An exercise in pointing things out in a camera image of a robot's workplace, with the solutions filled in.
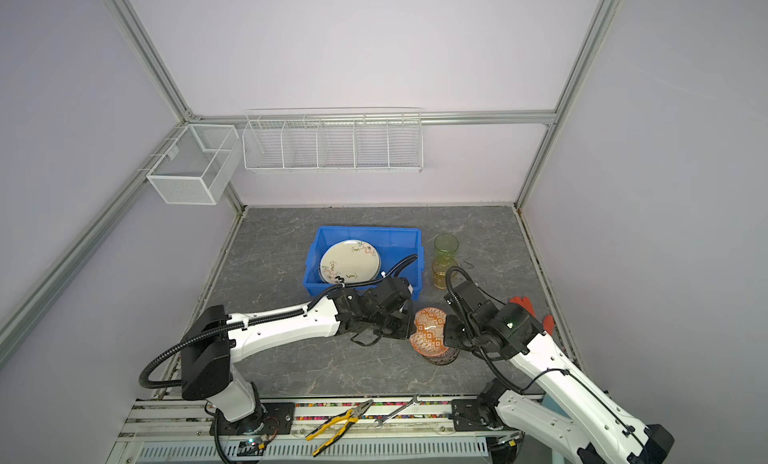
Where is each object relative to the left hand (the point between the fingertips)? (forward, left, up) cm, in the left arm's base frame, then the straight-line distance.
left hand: (416, 337), depth 74 cm
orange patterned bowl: (+1, -4, -3) cm, 5 cm away
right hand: (-1, -8, +3) cm, 9 cm away
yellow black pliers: (-14, +17, -12) cm, 25 cm away
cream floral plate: (+31, +19, -9) cm, 37 cm away
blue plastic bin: (+38, +4, -11) cm, 40 cm away
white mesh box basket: (+58, +67, +12) cm, 89 cm away
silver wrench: (-16, +10, -13) cm, 23 cm away
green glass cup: (+32, -14, -5) cm, 36 cm away
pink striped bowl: (-4, -8, -4) cm, 10 cm away
